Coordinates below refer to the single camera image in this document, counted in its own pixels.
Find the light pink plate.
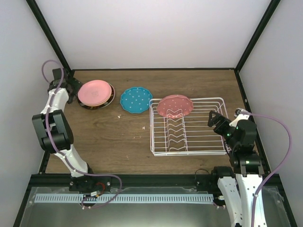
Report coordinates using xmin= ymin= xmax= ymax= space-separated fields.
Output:
xmin=78 ymin=80 xmax=112 ymax=106

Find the yellow plate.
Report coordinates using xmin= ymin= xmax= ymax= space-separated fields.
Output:
xmin=79 ymin=96 xmax=114 ymax=108

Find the dark pink scalloped plate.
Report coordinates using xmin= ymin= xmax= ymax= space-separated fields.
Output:
xmin=156 ymin=95 xmax=194 ymax=119

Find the dark striped rim plate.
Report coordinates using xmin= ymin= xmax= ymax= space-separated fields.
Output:
xmin=77 ymin=84 xmax=116 ymax=110

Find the teal plate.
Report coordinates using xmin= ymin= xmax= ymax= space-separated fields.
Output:
xmin=120 ymin=87 xmax=153 ymax=114

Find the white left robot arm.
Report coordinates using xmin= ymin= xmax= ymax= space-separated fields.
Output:
xmin=32 ymin=79 xmax=97 ymax=192

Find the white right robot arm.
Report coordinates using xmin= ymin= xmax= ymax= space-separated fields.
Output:
xmin=208 ymin=108 xmax=267 ymax=227

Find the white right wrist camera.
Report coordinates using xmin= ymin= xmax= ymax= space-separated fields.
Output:
xmin=229 ymin=108 xmax=250 ymax=127

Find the white wire dish rack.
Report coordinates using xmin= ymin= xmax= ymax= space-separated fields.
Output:
xmin=150 ymin=97 xmax=228 ymax=157

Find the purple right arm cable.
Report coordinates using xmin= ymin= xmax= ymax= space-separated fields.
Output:
xmin=248 ymin=113 xmax=293 ymax=227

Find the black front mounting rail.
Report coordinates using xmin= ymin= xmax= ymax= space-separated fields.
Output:
xmin=28 ymin=174 xmax=280 ymax=192

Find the slotted grey cable duct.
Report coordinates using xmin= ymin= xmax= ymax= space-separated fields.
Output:
xmin=34 ymin=193 xmax=214 ymax=204

